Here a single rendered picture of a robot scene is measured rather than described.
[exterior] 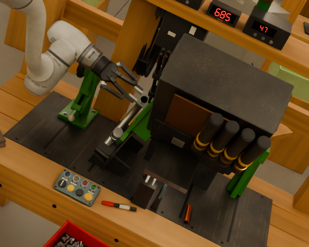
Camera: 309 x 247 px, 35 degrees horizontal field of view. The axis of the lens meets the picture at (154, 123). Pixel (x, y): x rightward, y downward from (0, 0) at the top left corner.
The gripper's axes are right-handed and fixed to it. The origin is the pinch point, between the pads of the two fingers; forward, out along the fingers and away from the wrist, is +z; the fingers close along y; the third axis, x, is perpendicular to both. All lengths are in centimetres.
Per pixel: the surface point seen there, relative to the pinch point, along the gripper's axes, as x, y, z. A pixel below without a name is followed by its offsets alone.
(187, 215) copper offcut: 1.0, -23.6, 42.5
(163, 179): -19.4, -21.4, 23.3
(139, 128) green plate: -4.2, -10.2, 7.6
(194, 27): -10.1, 31.9, -0.2
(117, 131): -0.1, -15.4, 2.2
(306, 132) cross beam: 12, 38, 66
